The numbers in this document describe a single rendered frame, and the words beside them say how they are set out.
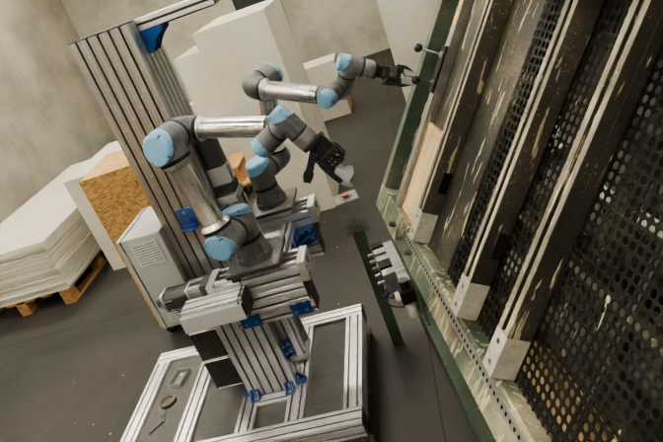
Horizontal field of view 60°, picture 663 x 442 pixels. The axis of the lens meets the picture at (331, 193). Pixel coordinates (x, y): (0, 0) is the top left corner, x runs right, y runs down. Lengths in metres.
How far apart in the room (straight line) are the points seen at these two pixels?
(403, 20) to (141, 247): 4.16
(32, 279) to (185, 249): 3.22
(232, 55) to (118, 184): 1.49
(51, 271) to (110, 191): 1.83
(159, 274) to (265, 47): 2.47
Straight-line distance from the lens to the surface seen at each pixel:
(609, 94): 1.42
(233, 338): 2.79
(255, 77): 2.52
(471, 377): 1.78
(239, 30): 4.63
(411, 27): 6.08
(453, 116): 2.16
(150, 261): 2.59
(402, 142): 2.78
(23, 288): 5.77
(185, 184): 2.08
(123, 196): 3.81
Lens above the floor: 2.06
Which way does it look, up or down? 23 degrees down
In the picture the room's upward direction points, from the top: 20 degrees counter-clockwise
